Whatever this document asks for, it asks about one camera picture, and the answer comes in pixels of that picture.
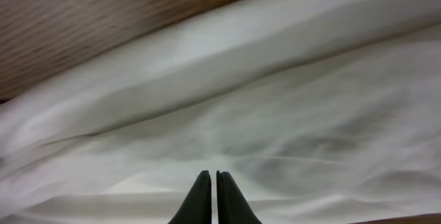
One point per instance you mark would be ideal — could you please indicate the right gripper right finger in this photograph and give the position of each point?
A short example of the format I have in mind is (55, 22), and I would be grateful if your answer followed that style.
(231, 204)

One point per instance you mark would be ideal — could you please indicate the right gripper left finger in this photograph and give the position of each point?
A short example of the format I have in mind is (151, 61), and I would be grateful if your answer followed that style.
(197, 206)

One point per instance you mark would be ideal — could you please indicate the white t-shirt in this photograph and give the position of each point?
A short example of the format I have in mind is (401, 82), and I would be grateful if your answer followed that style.
(323, 111)

